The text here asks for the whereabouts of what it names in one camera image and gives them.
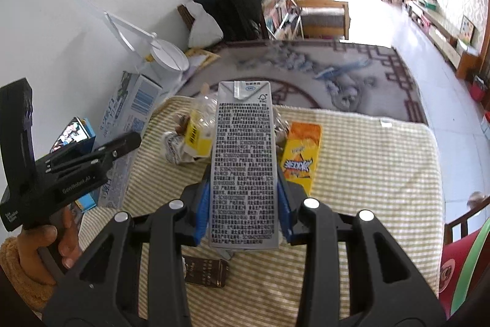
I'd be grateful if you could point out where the low wooden cabinet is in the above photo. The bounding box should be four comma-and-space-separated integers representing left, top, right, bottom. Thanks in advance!
406, 0, 480, 79

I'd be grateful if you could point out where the striped beige blanket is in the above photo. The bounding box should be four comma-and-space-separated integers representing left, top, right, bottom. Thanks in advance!
77, 95, 441, 327

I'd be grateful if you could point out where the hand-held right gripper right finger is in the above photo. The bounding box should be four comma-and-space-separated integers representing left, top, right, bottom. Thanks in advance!
276, 171, 448, 327

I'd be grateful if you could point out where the book rack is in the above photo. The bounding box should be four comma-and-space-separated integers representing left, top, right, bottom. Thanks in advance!
260, 0, 305, 40

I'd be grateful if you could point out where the dark brown packet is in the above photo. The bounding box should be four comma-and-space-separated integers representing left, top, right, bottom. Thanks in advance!
183, 255, 229, 288

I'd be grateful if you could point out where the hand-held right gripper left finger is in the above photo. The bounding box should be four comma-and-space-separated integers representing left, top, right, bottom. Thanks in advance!
42, 183, 215, 327

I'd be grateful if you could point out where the person's left forearm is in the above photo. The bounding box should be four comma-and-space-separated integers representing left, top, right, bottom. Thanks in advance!
0, 235, 58, 312

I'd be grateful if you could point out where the crumpled white wrapper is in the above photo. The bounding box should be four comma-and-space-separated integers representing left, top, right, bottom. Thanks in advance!
163, 131, 193, 165

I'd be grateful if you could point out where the white desk lamp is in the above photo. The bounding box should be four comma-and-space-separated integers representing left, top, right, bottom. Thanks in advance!
103, 11, 190, 74

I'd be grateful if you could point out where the wooden bench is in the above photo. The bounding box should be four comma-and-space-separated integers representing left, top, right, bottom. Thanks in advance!
296, 0, 351, 40

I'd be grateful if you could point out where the person's left hand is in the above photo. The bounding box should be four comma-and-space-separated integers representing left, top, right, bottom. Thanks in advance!
19, 209, 83, 286

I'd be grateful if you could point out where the white cardboard box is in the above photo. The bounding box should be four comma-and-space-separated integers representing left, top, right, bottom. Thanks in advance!
96, 71, 163, 209

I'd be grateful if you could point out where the red cushioned chair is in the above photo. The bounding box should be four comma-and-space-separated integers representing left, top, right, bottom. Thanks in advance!
438, 195, 490, 320

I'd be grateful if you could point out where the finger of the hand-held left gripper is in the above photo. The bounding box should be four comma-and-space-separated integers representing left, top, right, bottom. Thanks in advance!
36, 131, 142, 176

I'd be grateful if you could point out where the colourful blue toy box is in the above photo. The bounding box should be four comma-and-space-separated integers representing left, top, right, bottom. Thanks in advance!
49, 116, 97, 213

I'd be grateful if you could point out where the orange snack packet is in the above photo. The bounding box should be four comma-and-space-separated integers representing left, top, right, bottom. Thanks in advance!
281, 122, 323, 196

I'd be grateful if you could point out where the brown paper envelope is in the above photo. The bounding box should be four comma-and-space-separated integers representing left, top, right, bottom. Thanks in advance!
186, 47, 221, 74

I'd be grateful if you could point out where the white plastic bag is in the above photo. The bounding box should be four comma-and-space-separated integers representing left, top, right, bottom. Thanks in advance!
187, 1, 224, 49

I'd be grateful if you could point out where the grey milk carton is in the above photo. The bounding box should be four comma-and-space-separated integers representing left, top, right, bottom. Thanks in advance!
209, 81, 282, 251

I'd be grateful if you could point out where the yellow-labelled clear plastic bottle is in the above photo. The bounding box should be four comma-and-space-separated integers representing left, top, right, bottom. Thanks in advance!
184, 93, 221, 159

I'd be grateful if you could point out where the crumpled clear plastic wrapper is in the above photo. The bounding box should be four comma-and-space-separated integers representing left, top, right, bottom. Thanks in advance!
273, 112, 292, 149

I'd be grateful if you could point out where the grey patterned rug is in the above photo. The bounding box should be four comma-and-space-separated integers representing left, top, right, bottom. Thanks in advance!
178, 40, 429, 124

